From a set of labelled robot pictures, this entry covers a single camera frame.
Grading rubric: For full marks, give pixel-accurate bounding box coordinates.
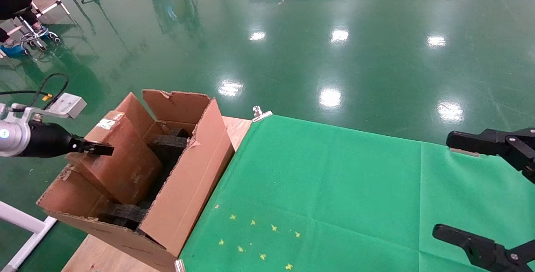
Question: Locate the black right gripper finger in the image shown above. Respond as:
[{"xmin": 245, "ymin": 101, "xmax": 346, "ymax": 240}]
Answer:
[
  {"xmin": 446, "ymin": 128, "xmax": 535, "ymax": 183},
  {"xmin": 433, "ymin": 224, "xmax": 535, "ymax": 272}
]

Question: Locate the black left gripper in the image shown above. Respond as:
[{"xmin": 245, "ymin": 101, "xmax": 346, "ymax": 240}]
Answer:
[{"xmin": 29, "ymin": 122, "xmax": 115, "ymax": 158}]

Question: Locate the small cardboard box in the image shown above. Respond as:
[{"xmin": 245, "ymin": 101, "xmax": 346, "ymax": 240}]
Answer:
[{"xmin": 66, "ymin": 111, "xmax": 164, "ymax": 206}]

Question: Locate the large open cardboard carton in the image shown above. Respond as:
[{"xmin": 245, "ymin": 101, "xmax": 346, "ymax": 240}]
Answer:
[{"xmin": 37, "ymin": 89, "xmax": 235, "ymax": 272}]

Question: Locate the black foam block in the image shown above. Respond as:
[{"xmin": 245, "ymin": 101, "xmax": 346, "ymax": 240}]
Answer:
[
  {"xmin": 147, "ymin": 127, "xmax": 194, "ymax": 168},
  {"xmin": 98, "ymin": 201, "xmax": 150, "ymax": 230}
]

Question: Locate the chrome stool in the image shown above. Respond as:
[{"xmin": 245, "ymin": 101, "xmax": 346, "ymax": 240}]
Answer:
[{"xmin": 19, "ymin": 13, "xmax": 56, "ymax": 51}]

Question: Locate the green table cloth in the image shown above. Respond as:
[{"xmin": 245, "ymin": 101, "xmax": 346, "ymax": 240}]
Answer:
[{"xmin": 180, "ymin": 114, "xmax": 535, "ymax": 272}]

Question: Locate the silver metal clip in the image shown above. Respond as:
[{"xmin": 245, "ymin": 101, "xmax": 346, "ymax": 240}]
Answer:
[{"xmin": 252, "ymin": 106, "xmax": 273, "ymax": 123}]

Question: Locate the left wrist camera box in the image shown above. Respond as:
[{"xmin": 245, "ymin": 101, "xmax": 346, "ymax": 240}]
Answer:
[{"xmin": 50, "ymin": 93, "xmax": 87, "ymax": 119}]

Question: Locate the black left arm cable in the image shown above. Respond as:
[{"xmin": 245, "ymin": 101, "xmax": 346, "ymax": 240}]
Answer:
[{"xmin": 0, "ymin": 73, "xmax": 70, "ymax": 110}]

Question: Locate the silver left camera bracket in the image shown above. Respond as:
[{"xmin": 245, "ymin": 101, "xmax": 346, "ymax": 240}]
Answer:
[{"xmin": 0, "ymin": 102, "xmax": 54, "ymax": 125}]

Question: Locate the white metal stand frame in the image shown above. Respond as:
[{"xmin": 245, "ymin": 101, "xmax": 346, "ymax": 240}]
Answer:
[{"xmin": 0, "ymin": 200, "xmax": 58, "ymax": 272}]

